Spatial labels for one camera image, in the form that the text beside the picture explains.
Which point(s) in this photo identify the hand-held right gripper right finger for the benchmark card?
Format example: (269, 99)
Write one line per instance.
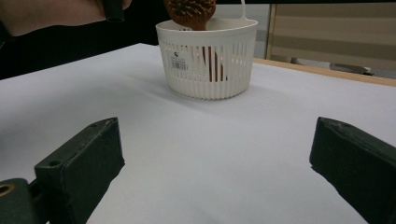
(358, 168)

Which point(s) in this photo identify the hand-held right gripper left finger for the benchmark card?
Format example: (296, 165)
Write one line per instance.
(87, 165)

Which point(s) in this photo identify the brown wooden hairbrush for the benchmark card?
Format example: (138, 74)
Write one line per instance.
(191, 14)

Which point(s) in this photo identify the white slotted plastic basket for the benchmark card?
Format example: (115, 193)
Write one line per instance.
(211, 40)

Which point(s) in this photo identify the light wooden table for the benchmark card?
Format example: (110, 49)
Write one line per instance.
(327, 72)

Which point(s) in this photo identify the white table sheet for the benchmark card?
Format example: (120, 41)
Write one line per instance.
(202, 149)

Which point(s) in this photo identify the wooden background desk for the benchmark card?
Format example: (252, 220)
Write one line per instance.
(336, 34)

